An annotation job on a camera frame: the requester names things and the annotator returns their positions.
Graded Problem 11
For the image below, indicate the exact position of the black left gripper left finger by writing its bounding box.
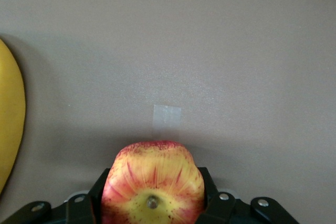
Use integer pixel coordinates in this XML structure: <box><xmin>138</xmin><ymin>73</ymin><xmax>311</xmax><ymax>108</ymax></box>
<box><xmin>2</xmin><ymin>167</ymin><xmax>111</xmax><ymax>224</ymax></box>

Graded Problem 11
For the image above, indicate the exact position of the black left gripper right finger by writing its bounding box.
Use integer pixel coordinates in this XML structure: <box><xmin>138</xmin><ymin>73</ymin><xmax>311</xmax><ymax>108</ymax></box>
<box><xmin>197</xmin><ymin>166</ymin><xmax>300</xmax><ymax>224</ymax></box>

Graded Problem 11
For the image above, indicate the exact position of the red yellow apple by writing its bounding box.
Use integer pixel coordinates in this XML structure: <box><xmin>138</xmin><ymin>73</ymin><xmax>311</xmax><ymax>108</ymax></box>
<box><xmin>100</xmin><ymin>140</ymin><xmax>206</xmax><ymax>224</ymax></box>

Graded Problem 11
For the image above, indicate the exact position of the yellow banana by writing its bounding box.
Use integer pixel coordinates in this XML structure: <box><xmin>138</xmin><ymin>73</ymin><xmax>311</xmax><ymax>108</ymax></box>
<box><xmin>0</xmin><ymin>37</ymin><xmax>27</xmax><ymax>196</ymax></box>

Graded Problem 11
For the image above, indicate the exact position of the small clear tape patch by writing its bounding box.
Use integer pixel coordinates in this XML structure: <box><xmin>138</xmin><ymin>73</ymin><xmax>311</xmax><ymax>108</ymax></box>
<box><xmin>152</xmin><ymin>104</ymin><xmax>183</xmax><ymax>140</ymax></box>

